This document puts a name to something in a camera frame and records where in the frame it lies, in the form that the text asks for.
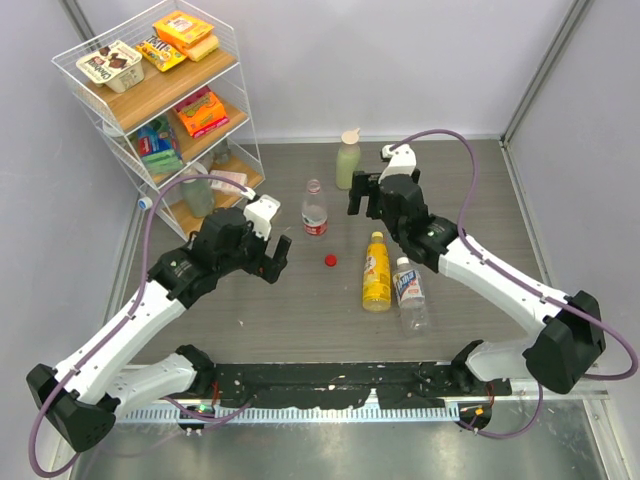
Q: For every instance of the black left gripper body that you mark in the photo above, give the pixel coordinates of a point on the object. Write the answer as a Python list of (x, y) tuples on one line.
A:
[(251, 256)]

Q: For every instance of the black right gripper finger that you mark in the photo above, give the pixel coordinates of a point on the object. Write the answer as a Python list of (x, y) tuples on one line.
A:
[(373, 206), (358, 190)]

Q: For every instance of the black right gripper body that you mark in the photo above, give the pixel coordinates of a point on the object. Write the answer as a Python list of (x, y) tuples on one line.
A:
[(391, 223)]

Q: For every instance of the red bottle cap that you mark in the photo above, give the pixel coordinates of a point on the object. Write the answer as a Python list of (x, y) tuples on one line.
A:
[(330, 260)]

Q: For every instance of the clear bottle red label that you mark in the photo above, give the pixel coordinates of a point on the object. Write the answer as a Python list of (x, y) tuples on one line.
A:
[(314, 210)]

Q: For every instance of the yellow juice bottle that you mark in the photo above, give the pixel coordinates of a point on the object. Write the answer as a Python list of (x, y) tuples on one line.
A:
[(376, 289)]

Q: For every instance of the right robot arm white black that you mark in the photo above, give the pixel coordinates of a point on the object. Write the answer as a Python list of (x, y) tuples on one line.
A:
[(559, 346)]

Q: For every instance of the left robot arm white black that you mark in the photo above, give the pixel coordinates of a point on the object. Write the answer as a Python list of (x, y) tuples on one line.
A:
[(84, 395)]

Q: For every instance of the green lotion bottle beige cap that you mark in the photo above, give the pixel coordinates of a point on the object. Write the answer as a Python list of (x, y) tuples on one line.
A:
[(348, 158)]

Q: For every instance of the green soap dispenser bottle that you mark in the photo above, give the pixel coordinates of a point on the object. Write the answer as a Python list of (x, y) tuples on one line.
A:
[(197, 193)]

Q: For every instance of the clear bottle blue white label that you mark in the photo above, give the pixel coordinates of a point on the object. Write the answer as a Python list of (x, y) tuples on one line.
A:
[(411, 297)]

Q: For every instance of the clear bottle white cap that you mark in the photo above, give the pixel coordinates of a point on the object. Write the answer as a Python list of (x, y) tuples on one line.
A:
[(144, 203)]

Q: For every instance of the pink white small packet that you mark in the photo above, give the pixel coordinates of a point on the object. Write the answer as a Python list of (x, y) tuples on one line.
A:
[(228, 182)]

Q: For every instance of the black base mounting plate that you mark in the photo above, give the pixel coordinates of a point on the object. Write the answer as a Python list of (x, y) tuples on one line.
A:
[(338, 386)]

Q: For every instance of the blue green sponge pack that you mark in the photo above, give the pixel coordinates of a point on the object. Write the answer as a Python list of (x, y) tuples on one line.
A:
[(158, 148)]

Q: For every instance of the orange pink candy box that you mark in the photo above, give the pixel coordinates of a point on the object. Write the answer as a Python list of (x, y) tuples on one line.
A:
[(201, 112)]

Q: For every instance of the yellow sponge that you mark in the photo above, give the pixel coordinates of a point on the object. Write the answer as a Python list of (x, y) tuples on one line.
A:
[(198, 51)]

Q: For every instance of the yellow candy bag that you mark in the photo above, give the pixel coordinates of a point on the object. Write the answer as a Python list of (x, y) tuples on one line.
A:
[(161, 54)]

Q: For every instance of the white chocolate pudding cup pack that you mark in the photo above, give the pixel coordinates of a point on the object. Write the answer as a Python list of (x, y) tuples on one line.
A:
[(117, 66)]

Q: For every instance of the orange cracker box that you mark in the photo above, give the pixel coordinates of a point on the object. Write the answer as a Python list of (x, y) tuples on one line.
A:
[(181, 29)]

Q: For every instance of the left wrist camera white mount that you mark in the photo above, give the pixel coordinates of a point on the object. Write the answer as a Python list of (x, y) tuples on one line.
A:
[(260, 210)]

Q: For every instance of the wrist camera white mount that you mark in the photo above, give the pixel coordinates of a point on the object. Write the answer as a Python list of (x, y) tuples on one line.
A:
[(401, 160), (260, 210)]

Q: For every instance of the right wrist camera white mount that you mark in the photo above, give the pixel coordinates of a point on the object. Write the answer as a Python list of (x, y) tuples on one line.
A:
[(401, 160)]

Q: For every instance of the white slotted cable duct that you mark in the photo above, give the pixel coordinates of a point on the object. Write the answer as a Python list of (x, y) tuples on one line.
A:
[(370, 412)]

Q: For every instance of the white wire shelf rack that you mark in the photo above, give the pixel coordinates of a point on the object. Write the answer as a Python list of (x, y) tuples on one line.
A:
[(159, 93)]

